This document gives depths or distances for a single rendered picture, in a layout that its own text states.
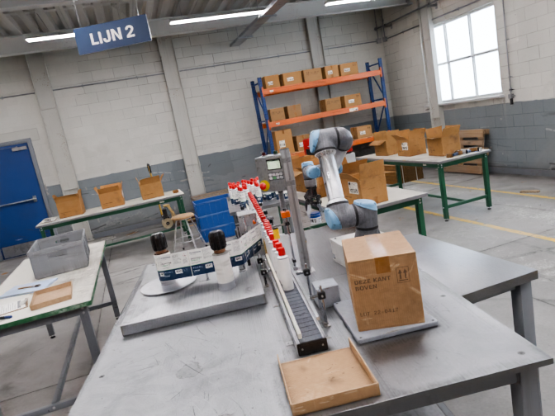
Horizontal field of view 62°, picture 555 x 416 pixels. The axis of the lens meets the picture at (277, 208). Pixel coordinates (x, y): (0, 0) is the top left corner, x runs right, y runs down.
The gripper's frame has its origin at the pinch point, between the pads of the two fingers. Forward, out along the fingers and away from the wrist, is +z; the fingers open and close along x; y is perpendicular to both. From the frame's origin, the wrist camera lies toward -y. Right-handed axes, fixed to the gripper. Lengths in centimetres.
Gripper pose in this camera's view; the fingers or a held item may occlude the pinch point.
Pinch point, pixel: (315, 215)
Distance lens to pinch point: 299.4
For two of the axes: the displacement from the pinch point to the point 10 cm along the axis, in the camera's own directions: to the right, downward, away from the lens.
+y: 3.0, 1.2, -9.4
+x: 9.3, -2.3, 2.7
